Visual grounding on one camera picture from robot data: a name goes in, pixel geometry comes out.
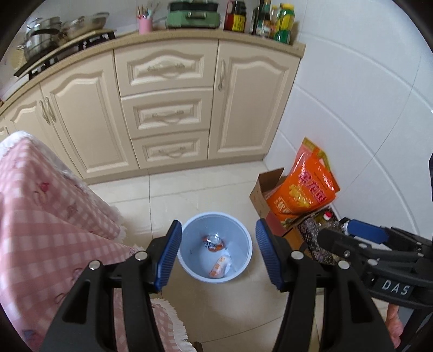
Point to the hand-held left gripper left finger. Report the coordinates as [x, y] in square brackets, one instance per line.
[167, 257]

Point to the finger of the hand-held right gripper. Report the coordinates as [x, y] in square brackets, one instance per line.
[367, 230]
[338, 242]

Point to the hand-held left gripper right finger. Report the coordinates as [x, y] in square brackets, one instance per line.
[269, 260]

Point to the light blue plastic bin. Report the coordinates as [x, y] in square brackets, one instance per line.
[206, 228]

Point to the person's right hand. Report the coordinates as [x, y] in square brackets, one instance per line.
[394, 325]

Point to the clear bottle with red cap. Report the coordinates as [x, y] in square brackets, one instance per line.
[333, 221]

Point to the crushed silver orange can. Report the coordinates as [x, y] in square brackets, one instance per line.
[213, 242]

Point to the orange white snack wrapper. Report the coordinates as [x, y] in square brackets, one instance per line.
[220, 265]

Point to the orange rice bag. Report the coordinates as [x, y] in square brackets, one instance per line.
[304, 189]

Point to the brown cardboard box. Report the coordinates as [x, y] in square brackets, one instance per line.
[262, 198]

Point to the cream cabinet drawer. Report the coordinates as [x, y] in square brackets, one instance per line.
[171, 150]
[167, 113]
[165, 67]

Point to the pink checked tablecloth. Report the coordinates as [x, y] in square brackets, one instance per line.
[50, 210]

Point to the cream kitchen cabinet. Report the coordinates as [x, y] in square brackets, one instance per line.
[101, 118]

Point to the cream cabinet door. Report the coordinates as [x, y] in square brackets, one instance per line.
[30, 115]
[253, 101]
[88, 115]

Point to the black gas stove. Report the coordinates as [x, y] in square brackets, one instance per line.
[64, 50]

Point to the pink utensil holder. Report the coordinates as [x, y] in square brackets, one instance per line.
[145, 25]

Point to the green packaged bottles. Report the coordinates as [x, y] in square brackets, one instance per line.
[261, 20]

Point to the green electric cooker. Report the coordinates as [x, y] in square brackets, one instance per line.
[192, 15]

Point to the dark sauce jug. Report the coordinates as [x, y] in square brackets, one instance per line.
[235, 18]

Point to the kitchen utensils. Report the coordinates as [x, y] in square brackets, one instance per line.
[147, 12]

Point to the steel frying pan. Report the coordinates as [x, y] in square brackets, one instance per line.
[86, 22]

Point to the steel cooking pot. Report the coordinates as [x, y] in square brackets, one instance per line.
[39, 42]

